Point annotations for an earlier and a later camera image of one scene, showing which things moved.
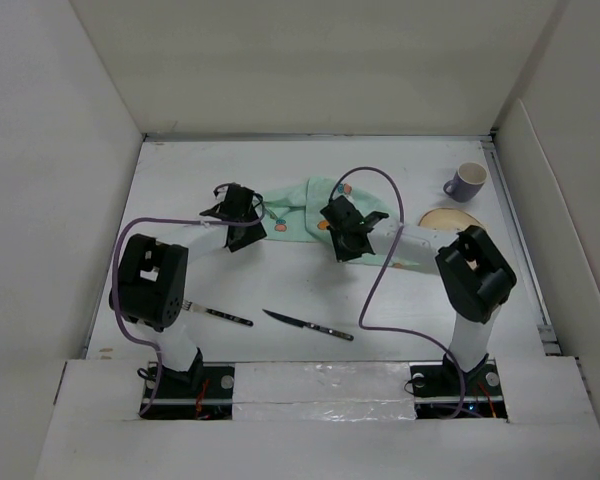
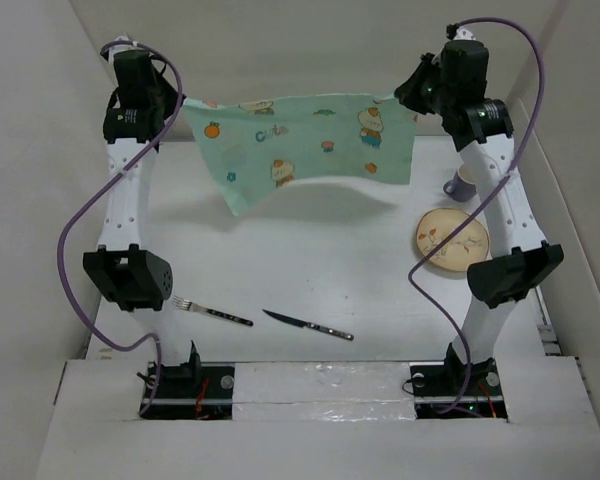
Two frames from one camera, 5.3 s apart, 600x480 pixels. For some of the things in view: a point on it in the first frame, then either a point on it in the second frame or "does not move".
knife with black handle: (312, 326) does not move
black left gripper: (255, 234) -> (174, 94)
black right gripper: (341, 253) -> (409, 90)
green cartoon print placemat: (297, 215) -> (257, 143)
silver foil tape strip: (321, 391) does not move
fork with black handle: (191, 306) does not move
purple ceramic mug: (468, 182) does not move
